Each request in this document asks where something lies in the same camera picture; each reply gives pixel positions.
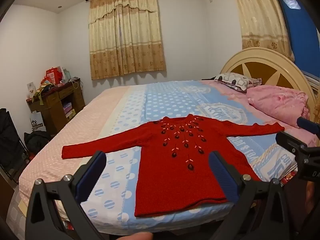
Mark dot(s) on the blue window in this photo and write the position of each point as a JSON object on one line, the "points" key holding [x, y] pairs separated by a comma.
{"points": [[300, 30]]}

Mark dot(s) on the wide beige curtain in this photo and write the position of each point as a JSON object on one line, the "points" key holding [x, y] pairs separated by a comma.
{"points": [[125, 42]]}

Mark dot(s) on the black bag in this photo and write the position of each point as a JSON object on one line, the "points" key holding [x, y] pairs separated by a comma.
{"points": [[37, 141]]}

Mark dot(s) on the pink box stack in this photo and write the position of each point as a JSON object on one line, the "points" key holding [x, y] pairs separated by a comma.
{"points": [[68, 108]]}

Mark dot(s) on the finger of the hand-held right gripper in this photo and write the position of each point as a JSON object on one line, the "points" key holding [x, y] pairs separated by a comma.
{"points": [[290, 142], [306, 124]]}

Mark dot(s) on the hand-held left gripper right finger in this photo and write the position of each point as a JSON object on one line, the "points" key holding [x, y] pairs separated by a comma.
{"points": [[223, 177]]}

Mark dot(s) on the grey patterned pillow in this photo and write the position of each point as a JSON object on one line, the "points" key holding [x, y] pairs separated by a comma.
{"points": [[232, 80]]}

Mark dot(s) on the red gift box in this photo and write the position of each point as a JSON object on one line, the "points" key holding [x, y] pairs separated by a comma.
{"points": [[53, 75]]}

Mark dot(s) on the person's left hand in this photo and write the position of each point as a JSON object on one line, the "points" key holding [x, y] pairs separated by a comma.
{"points": [[135, 236]]}

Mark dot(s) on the white printed box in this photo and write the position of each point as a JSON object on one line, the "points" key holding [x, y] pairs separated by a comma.
{"points": [[31, 88]]}

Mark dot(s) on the brown wooden desk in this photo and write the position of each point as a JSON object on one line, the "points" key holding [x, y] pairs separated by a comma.
{"points": [[52, 105]]}

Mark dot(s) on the bed with patterned sheet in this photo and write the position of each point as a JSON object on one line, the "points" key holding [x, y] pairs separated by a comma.
{"points": [[162, 100]]}

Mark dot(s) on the pale green packet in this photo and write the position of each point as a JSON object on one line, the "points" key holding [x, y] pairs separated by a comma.
{"points": [[66, 73]]}

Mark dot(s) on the red knitted sweater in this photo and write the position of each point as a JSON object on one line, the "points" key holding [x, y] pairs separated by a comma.
{"points": [[175, 180]]}

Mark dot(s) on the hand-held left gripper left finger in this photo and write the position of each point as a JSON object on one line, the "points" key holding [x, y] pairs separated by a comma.
{"points": [[91, 175]]}

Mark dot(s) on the person's right forearm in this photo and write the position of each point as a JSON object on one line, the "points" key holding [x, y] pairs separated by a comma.
{"points": [[310, 197]]}

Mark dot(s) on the cream wooden headboard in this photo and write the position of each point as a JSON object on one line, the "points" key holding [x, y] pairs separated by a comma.
{"points": [[262, 57]]}

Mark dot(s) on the striped green scarf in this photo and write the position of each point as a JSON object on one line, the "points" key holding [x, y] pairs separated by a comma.
{"points": [[42, 92]]}

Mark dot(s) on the white paper bag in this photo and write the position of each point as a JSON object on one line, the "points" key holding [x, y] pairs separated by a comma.
{"points": [[37, 123]]}

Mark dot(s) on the floral mattress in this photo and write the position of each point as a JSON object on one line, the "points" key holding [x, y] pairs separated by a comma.
{"points": [[288, 180]]}

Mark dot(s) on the pink quilt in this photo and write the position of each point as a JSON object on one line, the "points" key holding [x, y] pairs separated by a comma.
{"points": [[275, 102]]}

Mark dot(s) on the black folding chair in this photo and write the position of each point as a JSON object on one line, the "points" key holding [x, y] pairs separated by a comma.
{"points": [[10, 142]]}

